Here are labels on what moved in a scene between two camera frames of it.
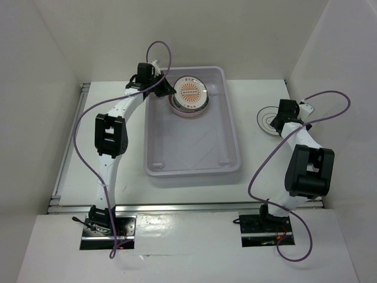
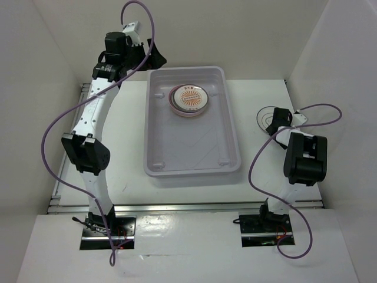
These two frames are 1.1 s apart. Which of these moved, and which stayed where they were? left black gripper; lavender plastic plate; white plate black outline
Moved: left black gripper
Stayed: lavender plastic plate; white plate black outline
